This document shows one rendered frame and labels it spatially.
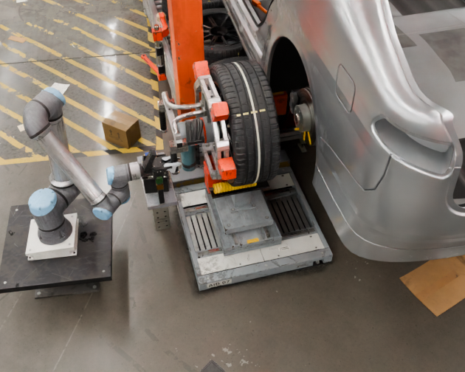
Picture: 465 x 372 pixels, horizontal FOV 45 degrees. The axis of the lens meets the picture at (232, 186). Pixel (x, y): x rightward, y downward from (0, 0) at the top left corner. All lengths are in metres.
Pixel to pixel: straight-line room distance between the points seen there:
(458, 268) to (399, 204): 1.52
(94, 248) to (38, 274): 0.32
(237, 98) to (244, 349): 1.35
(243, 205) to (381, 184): 1.41
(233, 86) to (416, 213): 1.10
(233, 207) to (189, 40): 1.03
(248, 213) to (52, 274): 1.18
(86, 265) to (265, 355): 1.09
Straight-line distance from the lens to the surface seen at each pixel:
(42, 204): 3.11
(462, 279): 3.67
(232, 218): 3.41
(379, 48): 2.19
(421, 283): 3.57
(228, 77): 2.84
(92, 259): 3.23
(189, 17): 3.10
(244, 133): 2.75
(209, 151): 3.26
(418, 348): 3.34
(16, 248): 3.40
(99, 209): 2.86
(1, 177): 4.29
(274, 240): 3.42
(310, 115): 3.07
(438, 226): 2.35
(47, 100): 2.80
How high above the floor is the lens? 2.83
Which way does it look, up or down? 46 degrees down
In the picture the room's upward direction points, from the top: straight up
